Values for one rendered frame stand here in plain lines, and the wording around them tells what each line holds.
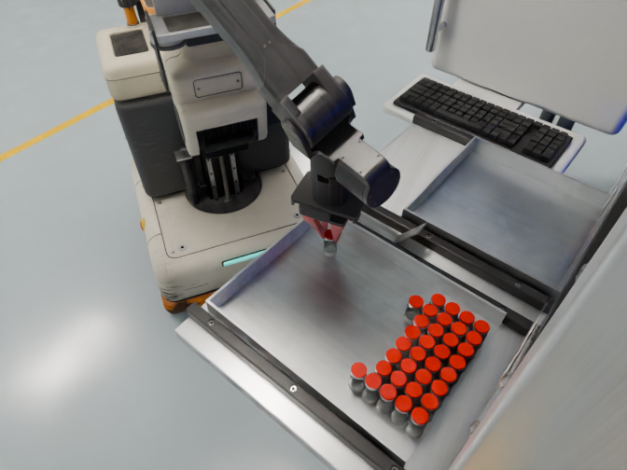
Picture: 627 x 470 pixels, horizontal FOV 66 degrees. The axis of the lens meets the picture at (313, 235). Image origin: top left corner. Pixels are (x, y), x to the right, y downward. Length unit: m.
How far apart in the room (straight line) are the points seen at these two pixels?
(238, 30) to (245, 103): 0.73
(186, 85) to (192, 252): 0.59
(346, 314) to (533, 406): 0.49
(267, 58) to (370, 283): 0.38
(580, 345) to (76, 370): 1.72
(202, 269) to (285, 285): 0.88
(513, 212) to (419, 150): 0.23
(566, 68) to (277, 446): 1.26
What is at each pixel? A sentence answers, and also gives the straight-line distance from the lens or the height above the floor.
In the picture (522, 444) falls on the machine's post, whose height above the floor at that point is 1.23.
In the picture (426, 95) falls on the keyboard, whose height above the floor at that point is 0.83.
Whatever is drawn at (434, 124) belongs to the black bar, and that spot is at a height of 0.90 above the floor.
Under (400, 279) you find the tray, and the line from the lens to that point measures 0.78.
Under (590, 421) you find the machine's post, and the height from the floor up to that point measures 1.29.
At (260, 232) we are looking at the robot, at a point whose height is 0.28.
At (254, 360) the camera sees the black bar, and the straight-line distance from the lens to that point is 0.68.
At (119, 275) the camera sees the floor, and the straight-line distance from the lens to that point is 2.02.
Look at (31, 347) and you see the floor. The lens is 1.96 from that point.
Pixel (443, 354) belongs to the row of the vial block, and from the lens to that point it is 0.67.
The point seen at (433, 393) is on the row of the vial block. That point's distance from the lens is 0.64.
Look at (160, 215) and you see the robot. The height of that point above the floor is 0.28.
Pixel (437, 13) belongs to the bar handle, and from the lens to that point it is 1.32.
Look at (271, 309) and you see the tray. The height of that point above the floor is 0.88.
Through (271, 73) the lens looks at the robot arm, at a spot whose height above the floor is 1.22.
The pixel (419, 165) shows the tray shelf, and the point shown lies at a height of 0.88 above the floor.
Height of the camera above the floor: 1.50
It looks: 48 degrees down
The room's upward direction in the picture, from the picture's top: straight up
